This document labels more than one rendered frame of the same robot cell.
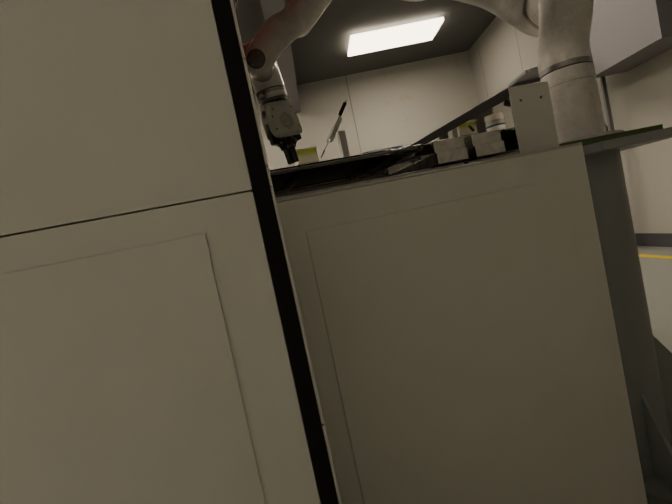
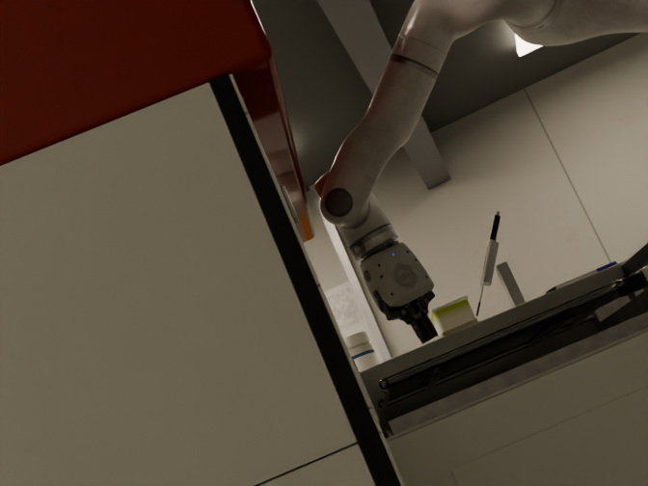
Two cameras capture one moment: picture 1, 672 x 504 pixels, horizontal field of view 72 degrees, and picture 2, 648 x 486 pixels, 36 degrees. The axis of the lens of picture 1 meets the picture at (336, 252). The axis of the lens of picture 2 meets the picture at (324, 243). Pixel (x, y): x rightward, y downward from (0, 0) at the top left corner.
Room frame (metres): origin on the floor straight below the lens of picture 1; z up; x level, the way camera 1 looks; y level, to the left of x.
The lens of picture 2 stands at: (-0.40, -0.13, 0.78)
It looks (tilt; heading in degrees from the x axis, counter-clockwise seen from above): 13 degrees up; 10
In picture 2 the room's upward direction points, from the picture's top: 23 degrees counter-clockwise
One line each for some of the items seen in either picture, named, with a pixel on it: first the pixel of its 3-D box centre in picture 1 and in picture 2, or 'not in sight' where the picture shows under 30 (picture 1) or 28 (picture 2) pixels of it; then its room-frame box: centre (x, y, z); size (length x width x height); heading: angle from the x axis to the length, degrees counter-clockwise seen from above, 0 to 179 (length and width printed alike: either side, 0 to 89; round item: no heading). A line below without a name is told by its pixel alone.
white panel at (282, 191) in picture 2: (230, 118); (316, 313); (0.95, 0.16, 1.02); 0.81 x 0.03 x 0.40; 13
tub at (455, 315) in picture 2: (306, 160); (454, 321); (1.54, 0.03, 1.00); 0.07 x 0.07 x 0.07; 13
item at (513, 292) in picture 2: (336, 138); (496, 277); (1.45, -0.08, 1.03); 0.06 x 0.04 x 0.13; 103
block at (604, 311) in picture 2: (398, 169); (614, 307); (1.43, -0.24, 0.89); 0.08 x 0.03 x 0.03; 103
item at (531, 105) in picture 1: (467, 147); not in sight; (1.21, -0.39, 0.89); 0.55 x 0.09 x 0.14; 13
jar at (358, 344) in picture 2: not in sight; (359, 360); (1.59, 0.24, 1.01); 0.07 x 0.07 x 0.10
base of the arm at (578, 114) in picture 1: (573, 109); not in sight; (1.15, -0.65, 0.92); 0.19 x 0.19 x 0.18
